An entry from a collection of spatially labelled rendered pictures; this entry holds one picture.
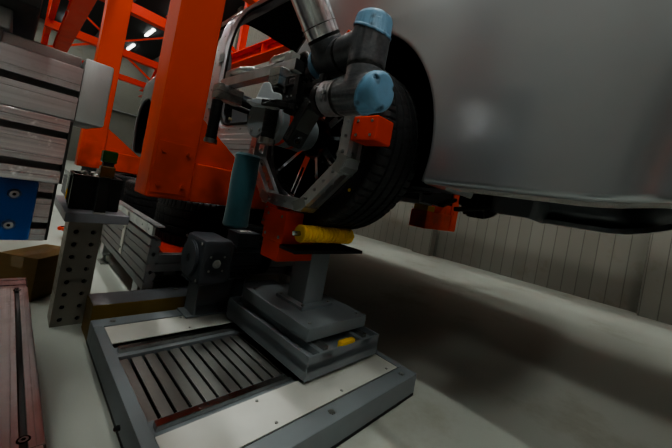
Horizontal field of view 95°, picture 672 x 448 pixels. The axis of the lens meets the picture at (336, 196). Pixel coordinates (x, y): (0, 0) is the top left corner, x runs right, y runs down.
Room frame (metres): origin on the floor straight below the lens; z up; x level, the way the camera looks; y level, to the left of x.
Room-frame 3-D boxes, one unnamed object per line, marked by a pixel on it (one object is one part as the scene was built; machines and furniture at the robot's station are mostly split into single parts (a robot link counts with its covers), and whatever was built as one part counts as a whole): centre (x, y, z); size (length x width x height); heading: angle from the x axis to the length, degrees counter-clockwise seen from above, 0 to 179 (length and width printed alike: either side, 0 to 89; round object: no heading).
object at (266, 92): (0.73, 0.21, 0.85); 0.09 x 0.03 x 0.06; 82
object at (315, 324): (1.21, 0.05, 0.32); 0.40 x 0.30 x 0.28; 46
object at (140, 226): (2.16, 1.59, 0.28); 2.47 x 0.09 x 0.22; 46
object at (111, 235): (2.44, 1.32, 0.14); 2.47 x 0.85 x 0.27; 46
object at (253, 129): (1.04, 0.21, 0.85); 0.21 x 0.14 x 0.14; 136
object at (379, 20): (0.61, 0.00, 0.95); 0.11 x 0.08 x 0.11; 37
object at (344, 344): (1.21, 0.05, 0.13); 0.50 x 0.36 x 0.10; 46
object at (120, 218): (1.16, 0.90, 0.44); 0.43 x 0.17 x 0.03; 46
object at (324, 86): (0.65, 0.05, 0.85); 0.08 x 0.05 x 0.08; 136
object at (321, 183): (1.09, 0.17, 0.85); 0.54 x 0.07 x 0.54; 46
